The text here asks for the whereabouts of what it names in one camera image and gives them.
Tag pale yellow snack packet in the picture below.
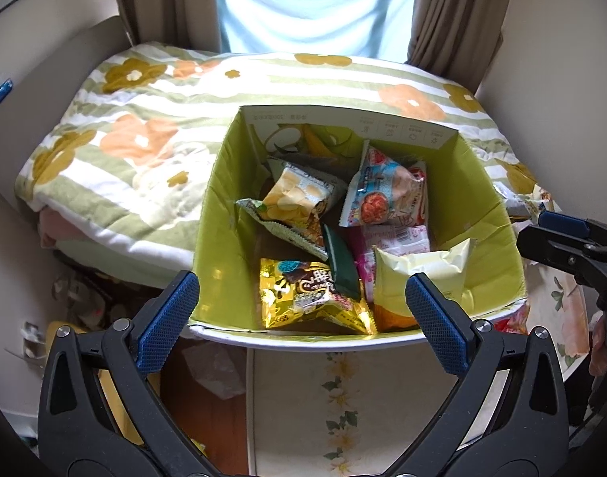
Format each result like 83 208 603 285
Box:
372 237 478 320

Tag light blue cloth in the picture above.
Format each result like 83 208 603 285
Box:
216 0 422 61

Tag white blue snack packet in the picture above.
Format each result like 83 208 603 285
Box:
498 184 559 220

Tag person's right hand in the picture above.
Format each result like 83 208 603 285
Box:
588 310 607 376

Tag potato chip snack packet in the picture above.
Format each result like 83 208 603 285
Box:
235 159 350 262

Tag grey bed headboard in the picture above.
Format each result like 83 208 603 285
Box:
0 15 136 200

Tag clear plastic bag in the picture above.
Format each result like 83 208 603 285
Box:
181 342 246 401

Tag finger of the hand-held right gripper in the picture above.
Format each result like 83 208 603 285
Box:
516 225 603 287
537 210 607 250

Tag dark green snack packet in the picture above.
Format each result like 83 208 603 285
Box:
322 223 360 300

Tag orange snack packet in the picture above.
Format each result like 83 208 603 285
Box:
374 302 420 333

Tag yellow-green cardboard box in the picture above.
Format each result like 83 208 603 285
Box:
186 104 528 355

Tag pink bedding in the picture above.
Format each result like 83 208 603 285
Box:
39 207 87 250

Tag gold snack packet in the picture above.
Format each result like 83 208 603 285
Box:
258 257 378 335

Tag pink snack packet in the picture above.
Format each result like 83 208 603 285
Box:
352 225 432 300

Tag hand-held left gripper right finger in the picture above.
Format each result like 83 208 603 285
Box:
398 272 569 469

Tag yellow object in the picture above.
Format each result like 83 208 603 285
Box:
45 320 161 451

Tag floral striped blanket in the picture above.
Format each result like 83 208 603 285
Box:
15 42 539 285

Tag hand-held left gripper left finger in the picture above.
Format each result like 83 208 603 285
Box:
38 269 220 477

